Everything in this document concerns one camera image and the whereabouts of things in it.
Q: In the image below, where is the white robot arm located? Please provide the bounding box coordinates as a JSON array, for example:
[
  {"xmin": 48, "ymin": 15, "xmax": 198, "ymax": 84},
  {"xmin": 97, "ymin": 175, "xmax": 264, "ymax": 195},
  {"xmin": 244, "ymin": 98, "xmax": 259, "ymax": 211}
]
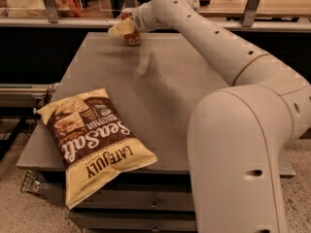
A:
[{"xmin": 109, "ymin": 0, "xmax": 311, "ymax": 233}]

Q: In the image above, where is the clear plastic bin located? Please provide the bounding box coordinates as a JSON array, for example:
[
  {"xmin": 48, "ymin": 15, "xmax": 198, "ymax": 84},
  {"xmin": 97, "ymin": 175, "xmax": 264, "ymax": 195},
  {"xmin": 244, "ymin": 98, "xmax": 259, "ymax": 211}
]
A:
[{"xmin": 0, "ymin": 0, "xmax": 83, "ymax": 18}]

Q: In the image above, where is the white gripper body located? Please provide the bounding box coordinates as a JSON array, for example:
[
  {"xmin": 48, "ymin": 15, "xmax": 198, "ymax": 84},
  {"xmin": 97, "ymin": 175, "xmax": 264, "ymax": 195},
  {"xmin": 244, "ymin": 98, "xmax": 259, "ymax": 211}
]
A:
[{"xmin": 133, "ymin": 2, "xmax": 162, "ymax": 32}]

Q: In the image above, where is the brown yellow chip bag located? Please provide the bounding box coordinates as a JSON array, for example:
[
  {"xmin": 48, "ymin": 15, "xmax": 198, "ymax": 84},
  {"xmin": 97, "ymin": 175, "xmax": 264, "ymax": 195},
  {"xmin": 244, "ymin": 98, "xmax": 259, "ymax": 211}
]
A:
[{"xmin": 38, "ymin": 88, "xmax": 156, "ymax": 209}]

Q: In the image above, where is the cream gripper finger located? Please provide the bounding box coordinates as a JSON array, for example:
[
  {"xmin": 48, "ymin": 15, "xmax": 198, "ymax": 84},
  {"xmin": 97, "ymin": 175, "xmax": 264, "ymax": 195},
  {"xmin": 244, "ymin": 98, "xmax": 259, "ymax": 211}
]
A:
[{"xmin": 108, "ymin": 17, "xmax": 135, "ymax": 38}]

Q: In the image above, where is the lower grey drawer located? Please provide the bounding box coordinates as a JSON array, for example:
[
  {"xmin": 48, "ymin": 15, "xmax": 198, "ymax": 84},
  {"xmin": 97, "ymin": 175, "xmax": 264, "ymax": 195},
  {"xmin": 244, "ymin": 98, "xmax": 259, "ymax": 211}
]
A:
[{"xmin": 69, "ymin": 212, "xmax": 197, "ymax": 233}]

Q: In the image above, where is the upper grey drawer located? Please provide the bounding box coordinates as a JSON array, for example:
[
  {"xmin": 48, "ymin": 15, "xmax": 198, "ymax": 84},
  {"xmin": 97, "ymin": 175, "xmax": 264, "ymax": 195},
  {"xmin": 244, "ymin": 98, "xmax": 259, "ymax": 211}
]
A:
[{"xmin": 74, "ymin": 183, "xmax": 194, "ymax": 212}]

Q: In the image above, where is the wire basket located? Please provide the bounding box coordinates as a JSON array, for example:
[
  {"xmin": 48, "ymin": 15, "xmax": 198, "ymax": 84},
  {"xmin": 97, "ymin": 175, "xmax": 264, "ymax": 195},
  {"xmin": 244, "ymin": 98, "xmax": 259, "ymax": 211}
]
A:
[{"xmin": 20, "ymin": 171, "xmax": 46, "ymax": 199}]

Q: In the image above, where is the grey drawer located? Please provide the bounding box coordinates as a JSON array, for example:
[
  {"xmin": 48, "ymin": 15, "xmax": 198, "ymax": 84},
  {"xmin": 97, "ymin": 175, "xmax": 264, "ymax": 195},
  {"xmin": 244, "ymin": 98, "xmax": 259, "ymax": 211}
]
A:
[
  {"xmin": 69, "ymin": 212, "xmax": 197, "ymax": 233},
  {"xmin": 74, "ymin": 183, "xmax": 194, "ymax": 212}
]

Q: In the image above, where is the red coke can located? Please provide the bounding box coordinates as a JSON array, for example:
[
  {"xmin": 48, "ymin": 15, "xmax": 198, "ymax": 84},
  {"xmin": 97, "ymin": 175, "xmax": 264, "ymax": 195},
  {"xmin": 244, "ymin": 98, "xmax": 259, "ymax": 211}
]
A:
[{"xmin": 121, "ymin": 8, "xmax": 141, "ymax": 47}]

